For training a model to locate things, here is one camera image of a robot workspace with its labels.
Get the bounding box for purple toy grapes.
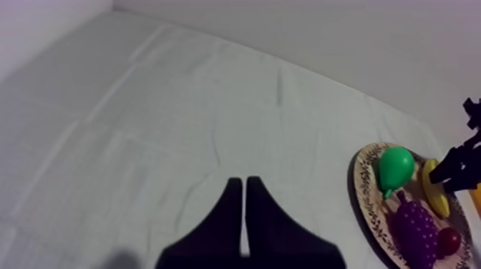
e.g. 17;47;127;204
392;189;442;269

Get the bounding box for round wooden board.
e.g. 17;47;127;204
351;142;475;269

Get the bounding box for yellow toy banana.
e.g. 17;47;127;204
421;158;452;219

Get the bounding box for green toy pear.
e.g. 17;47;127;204
377;146;417;200

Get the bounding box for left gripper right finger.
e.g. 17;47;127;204
246;175;347;269

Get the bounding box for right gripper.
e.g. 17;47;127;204
428;97;481;195

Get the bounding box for small red fruit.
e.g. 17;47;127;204
435;226;462;260

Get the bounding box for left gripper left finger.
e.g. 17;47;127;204
155;177;243;269

